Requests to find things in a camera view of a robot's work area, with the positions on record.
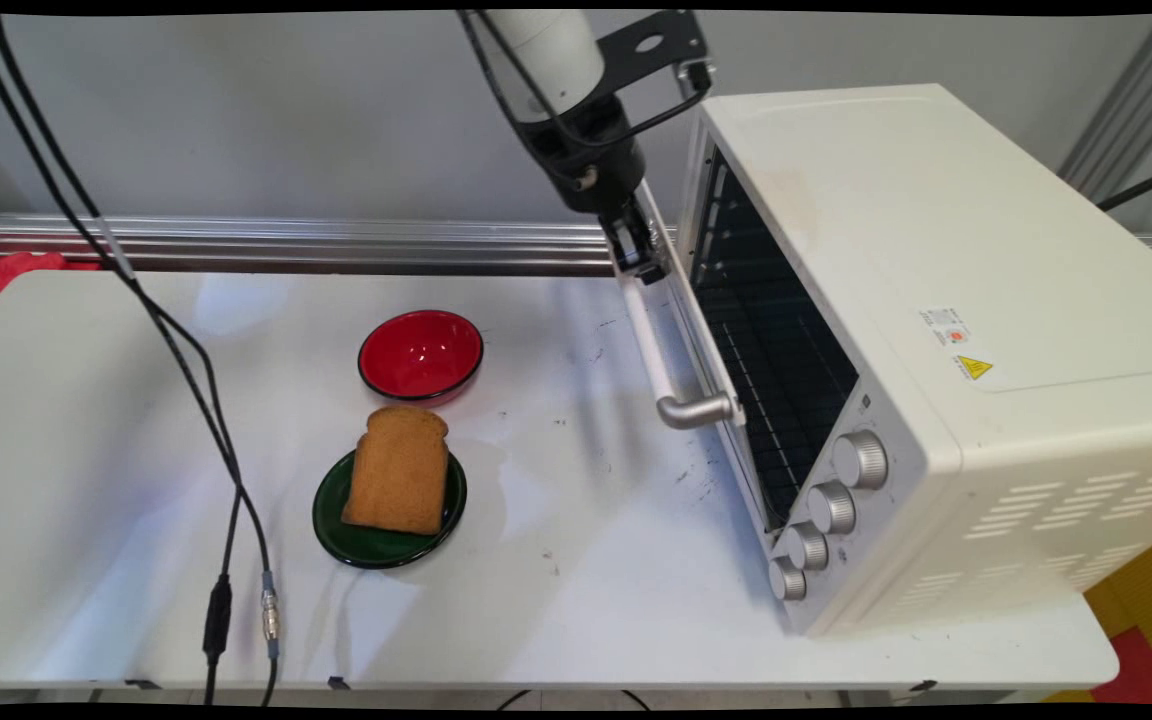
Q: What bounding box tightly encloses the small silver oven knob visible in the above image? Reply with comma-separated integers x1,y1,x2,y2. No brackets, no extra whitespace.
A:
768,558,808,603

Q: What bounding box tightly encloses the slanted aluminium frame post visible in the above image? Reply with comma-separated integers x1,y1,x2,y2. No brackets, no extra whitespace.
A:
1058,15,1152,206

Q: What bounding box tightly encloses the large silver oven knob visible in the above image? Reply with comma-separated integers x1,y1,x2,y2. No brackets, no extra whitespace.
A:
832,430,890,491

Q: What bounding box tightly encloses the black cable loop under table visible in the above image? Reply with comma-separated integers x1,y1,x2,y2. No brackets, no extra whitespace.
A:
496,688,653,711

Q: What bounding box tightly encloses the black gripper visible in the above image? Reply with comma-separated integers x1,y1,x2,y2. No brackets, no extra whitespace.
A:
521,93,673,287

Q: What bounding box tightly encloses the white toaster oven body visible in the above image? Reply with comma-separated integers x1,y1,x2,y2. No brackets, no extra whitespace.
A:
681,85,1152,638

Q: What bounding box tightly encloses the black wire oven rack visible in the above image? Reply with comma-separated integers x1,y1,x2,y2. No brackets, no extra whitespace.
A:
693,280,859,526

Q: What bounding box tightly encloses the dark green plate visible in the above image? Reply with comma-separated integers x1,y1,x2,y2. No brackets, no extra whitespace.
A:
312,447,468,570

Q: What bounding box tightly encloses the white label sticker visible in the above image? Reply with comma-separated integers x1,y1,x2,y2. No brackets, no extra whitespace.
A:
920,305,973,348

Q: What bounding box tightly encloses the black wrist camera mount plate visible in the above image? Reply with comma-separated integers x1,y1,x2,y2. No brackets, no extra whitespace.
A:
594,10,717,101

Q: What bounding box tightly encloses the red cloth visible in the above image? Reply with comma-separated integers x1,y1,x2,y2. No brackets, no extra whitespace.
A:
0,250,102,316

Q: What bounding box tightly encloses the black cable by frame post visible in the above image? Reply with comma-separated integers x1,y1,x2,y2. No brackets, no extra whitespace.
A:
1099,163,1152,214

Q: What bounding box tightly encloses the brown toast bread slice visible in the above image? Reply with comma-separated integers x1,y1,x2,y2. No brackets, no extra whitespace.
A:
341,405,451,536

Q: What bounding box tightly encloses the black cable with silver connector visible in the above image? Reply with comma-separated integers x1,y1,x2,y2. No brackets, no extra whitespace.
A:
0,12,283,706

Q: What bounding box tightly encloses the red bowl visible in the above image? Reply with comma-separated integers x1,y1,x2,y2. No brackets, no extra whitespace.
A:
357,309,485,406

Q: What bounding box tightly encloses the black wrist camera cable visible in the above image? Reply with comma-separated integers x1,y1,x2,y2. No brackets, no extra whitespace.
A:
456,10,715,153

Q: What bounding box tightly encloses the white oven door with handle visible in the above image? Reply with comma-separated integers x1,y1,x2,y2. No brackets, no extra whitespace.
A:
616,180,772,536

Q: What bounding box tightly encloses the horizontal aluminium rail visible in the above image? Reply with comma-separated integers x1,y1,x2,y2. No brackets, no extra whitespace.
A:
0,213,1152,279

